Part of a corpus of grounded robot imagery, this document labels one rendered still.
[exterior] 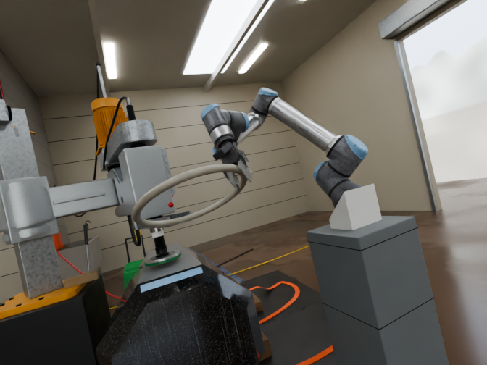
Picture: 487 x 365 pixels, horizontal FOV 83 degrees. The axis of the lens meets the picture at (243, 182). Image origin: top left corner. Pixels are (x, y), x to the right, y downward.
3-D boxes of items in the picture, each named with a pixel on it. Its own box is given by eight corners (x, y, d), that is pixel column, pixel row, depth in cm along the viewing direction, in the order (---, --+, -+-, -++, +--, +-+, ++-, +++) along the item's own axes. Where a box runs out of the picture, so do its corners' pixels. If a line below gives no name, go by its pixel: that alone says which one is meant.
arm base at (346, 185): (356, 208, 160) (345, 196, 167) (371, 185, 148) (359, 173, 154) (332, 216, 153) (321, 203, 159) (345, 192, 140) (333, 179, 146)
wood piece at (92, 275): (65, 289, 182) (63, 281, 182) (67, 285, 191) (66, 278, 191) (98, 278, 192) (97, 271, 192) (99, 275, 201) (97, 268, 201)
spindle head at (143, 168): (127, 225, 183) (113, 160, 184) (160, 217, 196) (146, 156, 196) (140, 225, 154) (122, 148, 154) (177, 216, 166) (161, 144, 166)
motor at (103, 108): (96, 155, 227) (85, 108, 228) (134, 151, 244) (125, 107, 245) (99, 147, 204) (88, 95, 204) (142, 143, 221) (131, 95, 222)
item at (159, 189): (127, 239, 118) (125, 232, 119) (224, 212, 145) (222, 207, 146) (142, 183, 81) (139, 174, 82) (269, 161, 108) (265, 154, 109)
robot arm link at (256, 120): (247, 120, 187) (205, 153, 129) (254, 103, 181) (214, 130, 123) (261, 128, 186) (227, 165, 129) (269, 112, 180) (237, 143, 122)
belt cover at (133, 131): (101, 175, 230) (98, 156, 231) (132, 171, 244) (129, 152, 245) (121, 148, 151) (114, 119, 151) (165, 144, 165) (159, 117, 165)
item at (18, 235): (-13, 250, 167) (-27, 185, 167) (15, 242, 200) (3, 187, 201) (52, 235, 178) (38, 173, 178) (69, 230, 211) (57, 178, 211)
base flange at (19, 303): (-20, 325, 158) (-23, 317, 158) (20, 298, 204) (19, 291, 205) (75, 297, 173) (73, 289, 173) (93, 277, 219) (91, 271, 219)
